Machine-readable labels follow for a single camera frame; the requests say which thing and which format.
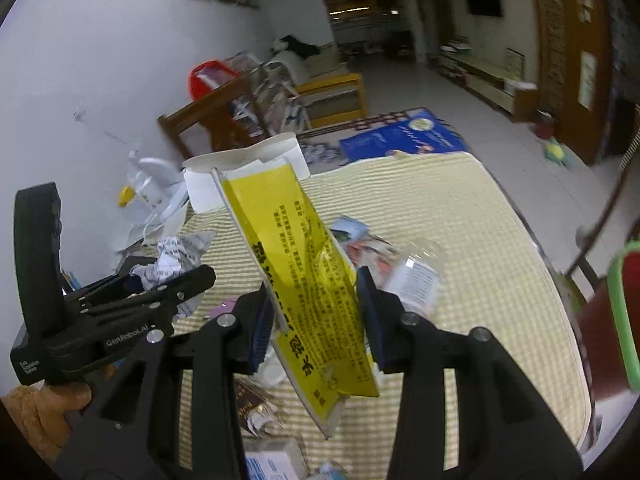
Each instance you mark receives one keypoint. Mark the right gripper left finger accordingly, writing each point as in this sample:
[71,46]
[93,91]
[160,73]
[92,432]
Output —
[170,412]

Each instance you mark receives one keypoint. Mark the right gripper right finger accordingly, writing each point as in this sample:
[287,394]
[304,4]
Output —
[467,410]

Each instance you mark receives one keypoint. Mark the dark brown cigarette box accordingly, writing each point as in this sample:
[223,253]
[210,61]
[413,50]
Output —
[259,413]

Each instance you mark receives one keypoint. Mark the white blue medicine box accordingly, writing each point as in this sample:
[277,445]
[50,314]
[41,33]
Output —
[274,459]

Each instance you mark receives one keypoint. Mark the newspaper ball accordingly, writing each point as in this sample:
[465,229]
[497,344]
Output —
[177,255]

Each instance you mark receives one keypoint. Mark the clear plastic bottle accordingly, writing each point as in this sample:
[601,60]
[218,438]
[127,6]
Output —
[417,275]

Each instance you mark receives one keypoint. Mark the yellow iced tea carton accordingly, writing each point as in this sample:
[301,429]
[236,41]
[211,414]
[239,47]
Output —
[319,337]

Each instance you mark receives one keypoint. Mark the red green trash bin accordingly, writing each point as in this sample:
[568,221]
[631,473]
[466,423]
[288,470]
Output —
[609,323]

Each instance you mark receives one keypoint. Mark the left hand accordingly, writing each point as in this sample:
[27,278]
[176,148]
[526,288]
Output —
[38,415]

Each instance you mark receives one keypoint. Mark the pink plastic bag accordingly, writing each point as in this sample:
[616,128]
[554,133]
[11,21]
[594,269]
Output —
[226,306]

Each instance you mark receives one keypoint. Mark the dark wooden chair right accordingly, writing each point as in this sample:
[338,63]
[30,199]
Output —
[616,184]

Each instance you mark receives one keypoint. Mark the dark wooden chair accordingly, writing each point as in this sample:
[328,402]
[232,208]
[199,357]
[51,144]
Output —
[616,184]
[214,113]

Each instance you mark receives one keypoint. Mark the white open box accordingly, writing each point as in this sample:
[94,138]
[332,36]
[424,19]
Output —
[200,171]

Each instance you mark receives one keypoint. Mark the yellow checkered table cloth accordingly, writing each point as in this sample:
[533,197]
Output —
[493,275]

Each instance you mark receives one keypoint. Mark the silver blue snack bag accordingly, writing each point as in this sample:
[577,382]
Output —
[362,247]

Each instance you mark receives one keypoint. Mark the dark wooden chair left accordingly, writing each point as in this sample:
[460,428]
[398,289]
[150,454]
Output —
[214,113]

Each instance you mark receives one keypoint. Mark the green plush toy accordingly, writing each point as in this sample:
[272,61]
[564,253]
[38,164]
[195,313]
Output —
[558,154]

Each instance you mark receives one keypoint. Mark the red bag on chair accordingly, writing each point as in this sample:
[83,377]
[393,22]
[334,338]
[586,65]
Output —
[208,77]

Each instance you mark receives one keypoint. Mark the blue booklet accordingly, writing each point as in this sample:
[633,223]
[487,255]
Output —
[421,134]

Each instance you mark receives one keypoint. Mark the red floor bin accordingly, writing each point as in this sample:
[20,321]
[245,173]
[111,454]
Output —
[545,125]

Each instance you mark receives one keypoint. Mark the white tv cabinet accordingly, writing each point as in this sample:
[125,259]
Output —
[490,83]

